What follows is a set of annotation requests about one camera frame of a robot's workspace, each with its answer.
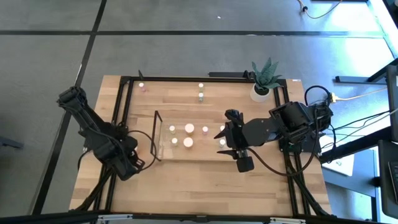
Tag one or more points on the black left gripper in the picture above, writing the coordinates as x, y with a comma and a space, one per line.
124, 161

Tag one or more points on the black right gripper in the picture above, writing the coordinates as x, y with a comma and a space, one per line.
242, 133

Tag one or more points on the small teal medicine bottle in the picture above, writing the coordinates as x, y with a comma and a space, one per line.
222, 143
201, 95
222, 127

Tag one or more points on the pale yellow translucent cup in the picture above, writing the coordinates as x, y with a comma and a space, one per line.
172, 128
174, 141

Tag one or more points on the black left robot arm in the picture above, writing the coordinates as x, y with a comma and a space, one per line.
90, 124

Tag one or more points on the small pink medicine bottle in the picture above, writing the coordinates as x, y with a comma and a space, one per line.
141, 84

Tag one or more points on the snake plant in white pot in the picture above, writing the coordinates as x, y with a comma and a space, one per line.
257, 97

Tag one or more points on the black rectangular bar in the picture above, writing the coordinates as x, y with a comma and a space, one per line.
227, 74

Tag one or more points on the white paper sheet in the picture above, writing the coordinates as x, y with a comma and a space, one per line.
339, 165

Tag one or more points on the black diagonal desk beam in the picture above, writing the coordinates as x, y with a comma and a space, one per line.
357, 146

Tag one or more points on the grey desk top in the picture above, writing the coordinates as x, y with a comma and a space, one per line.
357, 182

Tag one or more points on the black desk foot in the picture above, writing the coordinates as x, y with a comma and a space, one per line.
357, 80

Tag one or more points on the black laptop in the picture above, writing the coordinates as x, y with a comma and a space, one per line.
388, 174

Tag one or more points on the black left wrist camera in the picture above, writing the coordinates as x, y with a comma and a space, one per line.
138, 163

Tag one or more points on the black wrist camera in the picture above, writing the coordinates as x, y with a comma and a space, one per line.
245, 165
138, 163

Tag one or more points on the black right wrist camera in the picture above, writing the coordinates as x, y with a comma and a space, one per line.
245, 165

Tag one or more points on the wooden shelf with black frame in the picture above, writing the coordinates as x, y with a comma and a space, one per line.
199, 154

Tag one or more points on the black aluminium table frame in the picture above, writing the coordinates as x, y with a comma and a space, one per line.
186, 79

